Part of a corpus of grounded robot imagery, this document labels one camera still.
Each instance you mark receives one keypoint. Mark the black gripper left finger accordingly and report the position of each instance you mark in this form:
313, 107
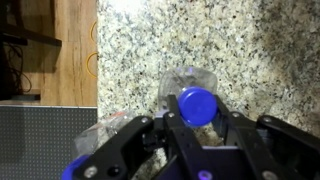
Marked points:
126, 140

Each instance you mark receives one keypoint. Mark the black perforated robot table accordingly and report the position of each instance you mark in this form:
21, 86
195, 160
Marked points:
33, 143

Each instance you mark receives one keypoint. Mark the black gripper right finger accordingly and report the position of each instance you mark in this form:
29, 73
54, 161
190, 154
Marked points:
253, 143

